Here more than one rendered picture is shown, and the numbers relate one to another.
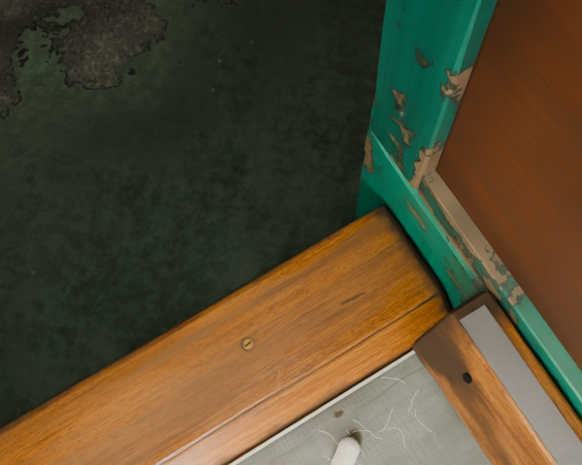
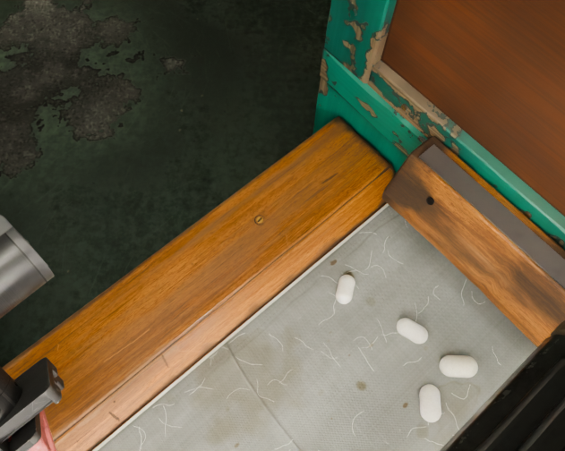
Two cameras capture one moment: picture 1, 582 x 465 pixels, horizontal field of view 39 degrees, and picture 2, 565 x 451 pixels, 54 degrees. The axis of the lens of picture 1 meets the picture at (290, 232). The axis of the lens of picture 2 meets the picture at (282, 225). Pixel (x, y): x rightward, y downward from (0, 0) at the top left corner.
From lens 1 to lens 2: 0.18 m
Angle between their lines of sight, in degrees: 8
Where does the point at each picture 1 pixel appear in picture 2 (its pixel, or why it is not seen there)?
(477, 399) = (440, 215)
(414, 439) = (391, 270)
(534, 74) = not seen: outside the picture
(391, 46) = not seen: outside the picture
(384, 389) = (363, 241)
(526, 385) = (475, 191)
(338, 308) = (321, 186)
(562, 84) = not seen: outside the picture
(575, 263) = (509, 67)
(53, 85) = (64, 140)
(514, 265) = (452, 106)
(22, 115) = (45, 164)
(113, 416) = (166, 285)
